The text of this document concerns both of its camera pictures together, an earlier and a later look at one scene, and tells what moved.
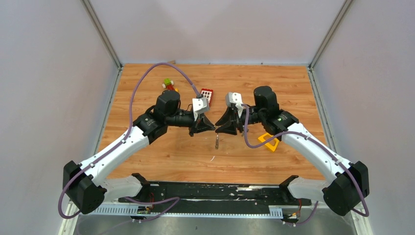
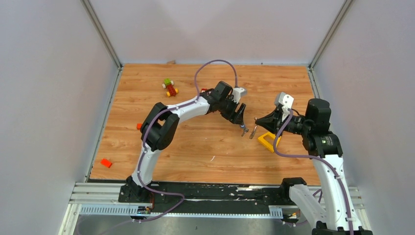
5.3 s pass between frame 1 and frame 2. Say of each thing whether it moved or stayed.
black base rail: stayed
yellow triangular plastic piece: stayed
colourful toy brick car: stayed
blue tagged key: stayed
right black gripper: moved
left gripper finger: moved
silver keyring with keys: moved
